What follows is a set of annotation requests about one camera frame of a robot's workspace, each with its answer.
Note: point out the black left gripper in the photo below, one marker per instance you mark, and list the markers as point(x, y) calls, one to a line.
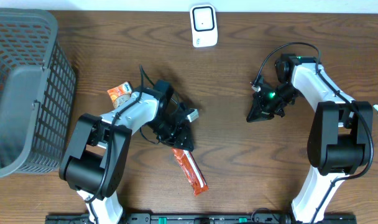
point(185, 134)

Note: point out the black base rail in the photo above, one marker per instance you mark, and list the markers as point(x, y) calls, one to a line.
point(145, 218)

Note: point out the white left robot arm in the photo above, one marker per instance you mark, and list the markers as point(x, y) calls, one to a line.
point(94, 161)

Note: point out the orange chocolate bar wrapper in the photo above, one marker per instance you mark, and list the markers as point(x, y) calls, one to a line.
point(191, 170)

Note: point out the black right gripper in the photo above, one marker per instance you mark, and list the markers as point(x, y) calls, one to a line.
point(258, 107)

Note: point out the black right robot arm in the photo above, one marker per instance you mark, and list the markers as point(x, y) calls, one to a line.
point(339, 146)

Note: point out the orange Kleenex tissue pack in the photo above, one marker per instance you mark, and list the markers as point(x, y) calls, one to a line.
point(120, 94)

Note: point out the white barcode scanner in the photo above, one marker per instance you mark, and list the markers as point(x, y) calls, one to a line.
point(204, 27)

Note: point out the grey plastic mesh basket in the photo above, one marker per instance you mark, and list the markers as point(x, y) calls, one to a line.
point(37, 90)

